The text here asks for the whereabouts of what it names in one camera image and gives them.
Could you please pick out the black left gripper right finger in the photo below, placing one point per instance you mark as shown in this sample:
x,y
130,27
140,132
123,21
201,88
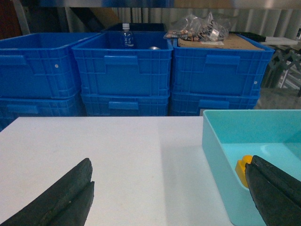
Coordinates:
x,y
275,193

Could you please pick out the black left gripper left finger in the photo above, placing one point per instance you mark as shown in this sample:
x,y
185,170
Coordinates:
x,y
66,203

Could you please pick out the yellow toy block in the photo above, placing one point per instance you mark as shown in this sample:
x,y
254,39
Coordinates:
x,y
240,168

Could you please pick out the light blue plastic tray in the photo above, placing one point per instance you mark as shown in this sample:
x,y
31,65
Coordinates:
x,y
229,135

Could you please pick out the blue crate lower middle stack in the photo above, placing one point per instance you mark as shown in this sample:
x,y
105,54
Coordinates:
x,y
109,105

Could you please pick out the blue crate stack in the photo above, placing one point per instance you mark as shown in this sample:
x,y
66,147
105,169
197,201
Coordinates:
x,y
191,104
109,105

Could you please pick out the blue crate lower left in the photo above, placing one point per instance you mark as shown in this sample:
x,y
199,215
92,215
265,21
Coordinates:
x,y
12,108

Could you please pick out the expandable roller conveyor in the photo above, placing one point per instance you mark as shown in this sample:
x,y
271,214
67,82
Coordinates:
x,y
284,69

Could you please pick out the blue crate lower right stack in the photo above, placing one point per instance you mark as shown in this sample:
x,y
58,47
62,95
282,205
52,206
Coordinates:
x,y
191,104

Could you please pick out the blue crate upper left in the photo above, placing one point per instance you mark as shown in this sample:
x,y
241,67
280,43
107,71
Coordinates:
x,y
40,65

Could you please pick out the blue crate with bottle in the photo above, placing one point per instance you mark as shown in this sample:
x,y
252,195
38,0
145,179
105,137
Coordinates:
x,y
107,68

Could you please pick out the blue crate with cardboard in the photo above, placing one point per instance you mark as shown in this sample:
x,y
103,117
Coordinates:
x,y
219,71

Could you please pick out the brown cardboard sheet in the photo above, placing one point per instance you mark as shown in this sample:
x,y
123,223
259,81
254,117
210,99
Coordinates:
x,y
233,41

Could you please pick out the clear plastic water bottle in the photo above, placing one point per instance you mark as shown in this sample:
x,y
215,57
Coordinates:
x,y
127,38

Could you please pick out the metal can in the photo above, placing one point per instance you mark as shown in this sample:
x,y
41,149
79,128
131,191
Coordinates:
x,y
154,48

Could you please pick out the plastic bag of parts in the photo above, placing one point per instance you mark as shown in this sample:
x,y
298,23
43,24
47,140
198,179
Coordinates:
x,y
212,28

